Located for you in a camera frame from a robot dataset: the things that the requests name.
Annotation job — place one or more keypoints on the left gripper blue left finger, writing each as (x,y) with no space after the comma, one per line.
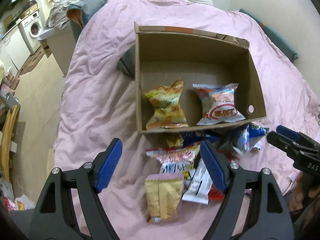
(105,164)

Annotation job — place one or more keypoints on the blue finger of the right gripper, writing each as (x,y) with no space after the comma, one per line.
(289,145)
(287,131)

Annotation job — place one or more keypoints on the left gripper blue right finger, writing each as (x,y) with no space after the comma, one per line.
(216,165)

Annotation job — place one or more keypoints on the blue white chip bag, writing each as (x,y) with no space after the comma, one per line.
(243,139)

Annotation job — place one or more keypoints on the gold pink snack pouch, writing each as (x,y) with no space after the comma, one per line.
(163,196)

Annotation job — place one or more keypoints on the red white cartoon snack bag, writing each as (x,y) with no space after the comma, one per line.
(181,160)

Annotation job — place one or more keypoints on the dark blue snack bag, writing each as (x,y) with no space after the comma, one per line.
(190,138)

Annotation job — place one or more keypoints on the white red snack bar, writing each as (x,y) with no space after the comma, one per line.
(200,186)

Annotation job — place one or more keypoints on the yellow orange chip bag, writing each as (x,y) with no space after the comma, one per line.
(167,111)

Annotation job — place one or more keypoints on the pink bed quilt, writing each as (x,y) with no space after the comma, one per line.
(98,104)

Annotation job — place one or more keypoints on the teal blanket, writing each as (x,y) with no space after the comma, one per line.
(287,50)

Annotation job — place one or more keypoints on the grey striped cloth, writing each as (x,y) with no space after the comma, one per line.
(126,63)

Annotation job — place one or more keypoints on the brown cardboard box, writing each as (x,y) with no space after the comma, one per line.
(165,54)

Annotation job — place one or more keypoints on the white kitchen cabinet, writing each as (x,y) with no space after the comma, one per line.
(16,47)

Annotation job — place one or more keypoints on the white washing machine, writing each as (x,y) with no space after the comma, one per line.
(30,28)

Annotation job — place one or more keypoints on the pile of clothes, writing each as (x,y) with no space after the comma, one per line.
(75,12)

